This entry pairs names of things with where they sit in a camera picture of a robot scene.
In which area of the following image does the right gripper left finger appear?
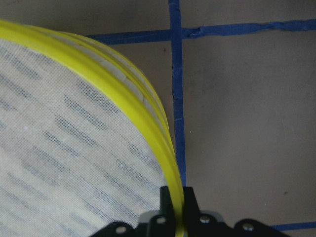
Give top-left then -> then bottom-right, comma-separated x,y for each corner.
159,186 -> 174,237

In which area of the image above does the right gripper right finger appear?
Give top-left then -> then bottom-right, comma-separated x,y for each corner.
183,187 -> 200,237

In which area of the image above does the yellow steamer layer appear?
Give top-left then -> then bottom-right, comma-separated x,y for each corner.
67,33 -> 175,153
0,20 -> 184,237

